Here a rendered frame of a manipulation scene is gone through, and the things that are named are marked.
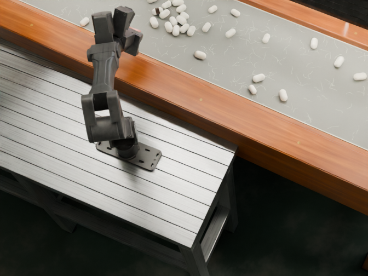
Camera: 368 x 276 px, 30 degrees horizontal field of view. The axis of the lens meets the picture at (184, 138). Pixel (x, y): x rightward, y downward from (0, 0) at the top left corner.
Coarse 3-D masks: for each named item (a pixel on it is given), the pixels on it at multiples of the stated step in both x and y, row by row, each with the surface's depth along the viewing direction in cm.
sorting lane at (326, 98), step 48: (48, 0) 226; (96, 0) 224; (144, 0) 222; (192, 0) 220; (144, 48) 215; (192, 48) 213; (240, 48) 211; (288, 48) 209; (336, 48) 208; (288, 96) 203; (336, 96) 201
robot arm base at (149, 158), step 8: (96, 144) 209; (104, 144) 209; (144, 144) 208; (104, 152) 209; (112, 152) 208; (120, 152) 203; (128, 152) 202; (136, 152) 206; (144, 152) 207; (152, 152) 206; (160, 152) 206; (128, 160) 206; (136, 160) 206; (144, 160) 206; (152, 160) 205; (144, 168) 205; (152, 168) 204
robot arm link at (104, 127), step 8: (96, 120) 170; (104, 120) 170; (128, 120) 193; (96, 128) 169; (104, 128) 169; (112, 128) 169; (128, 128) 192; (96, 136) 170; (104, 136) 170; (112, 136) 170; (128, 136) 193
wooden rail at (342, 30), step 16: (240, 0) 217; (256, 0) 215; (272, 0) 214; (288, 0) 213; (288, 16) 212; (304, 16) 210; (320, 16) 210; (320, 32) 210; (336, 32) 207; (352, 32) 206
